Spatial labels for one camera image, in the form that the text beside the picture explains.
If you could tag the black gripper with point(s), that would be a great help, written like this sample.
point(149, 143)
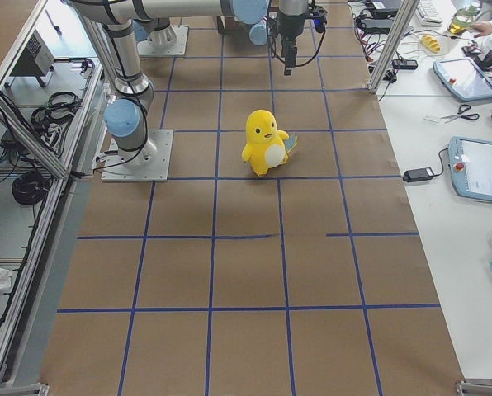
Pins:
point(289, 30)

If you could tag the person hand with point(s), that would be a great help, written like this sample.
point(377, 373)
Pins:
point(481, 29)

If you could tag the yellow plush toy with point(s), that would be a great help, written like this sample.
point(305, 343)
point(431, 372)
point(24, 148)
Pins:
point(267, 147)

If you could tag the yellow banana toy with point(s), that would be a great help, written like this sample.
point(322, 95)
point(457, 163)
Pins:
point(430, 43)

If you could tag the black power adapter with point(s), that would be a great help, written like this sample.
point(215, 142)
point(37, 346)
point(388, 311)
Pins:
point(418, 175)

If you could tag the blue teach pendant far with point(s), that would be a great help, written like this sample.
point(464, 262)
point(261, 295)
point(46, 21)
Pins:
point(463, 79)

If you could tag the blue teach pendant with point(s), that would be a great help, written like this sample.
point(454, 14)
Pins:
point(463, 79)
point(471, 167)

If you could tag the black scissors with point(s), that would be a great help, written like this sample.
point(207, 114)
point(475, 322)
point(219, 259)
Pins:
point(462, 113)

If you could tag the blue teach pendant near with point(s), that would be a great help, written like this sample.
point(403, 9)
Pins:
point(471, 167)

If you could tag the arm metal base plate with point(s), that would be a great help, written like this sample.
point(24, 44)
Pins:
point(168, 42)
point(151, 164)

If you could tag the aluminium frame post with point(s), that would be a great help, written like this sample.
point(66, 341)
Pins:
point(402, 20)

